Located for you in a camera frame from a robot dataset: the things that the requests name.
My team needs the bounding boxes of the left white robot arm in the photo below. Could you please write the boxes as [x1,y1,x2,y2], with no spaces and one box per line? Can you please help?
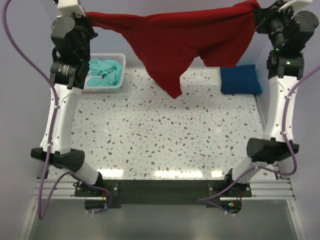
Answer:
[30,14,103,187]

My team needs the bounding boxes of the teal t shirt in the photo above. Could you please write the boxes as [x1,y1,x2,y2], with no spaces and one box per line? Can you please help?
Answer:
[86,58,123,87]

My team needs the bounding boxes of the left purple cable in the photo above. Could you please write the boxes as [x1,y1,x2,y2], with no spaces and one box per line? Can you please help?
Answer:
[1,0,113,220]

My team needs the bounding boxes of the white plastic laundry basket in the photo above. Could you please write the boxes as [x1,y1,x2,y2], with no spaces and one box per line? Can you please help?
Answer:
[82,53,126,94]

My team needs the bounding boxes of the red t shirt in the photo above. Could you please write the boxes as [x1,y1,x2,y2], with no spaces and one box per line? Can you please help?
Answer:
[87,0,260,98]

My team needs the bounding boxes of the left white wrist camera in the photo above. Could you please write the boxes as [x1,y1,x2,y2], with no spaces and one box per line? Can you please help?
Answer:
[57,0,86,18]

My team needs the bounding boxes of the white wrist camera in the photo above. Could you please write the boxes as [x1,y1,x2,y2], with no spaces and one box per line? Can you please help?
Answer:
[278,0,313,12]
[57,0,86,18]

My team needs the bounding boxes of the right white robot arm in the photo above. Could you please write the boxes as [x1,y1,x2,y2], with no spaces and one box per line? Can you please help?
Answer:
[224,0,319,190]

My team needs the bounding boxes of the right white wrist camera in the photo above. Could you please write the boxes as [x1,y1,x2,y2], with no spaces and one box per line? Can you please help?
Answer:
[278,0,313,12]

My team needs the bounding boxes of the folded blue t shirt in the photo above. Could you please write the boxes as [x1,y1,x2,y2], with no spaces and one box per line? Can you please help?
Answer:
[220,64,263,95]

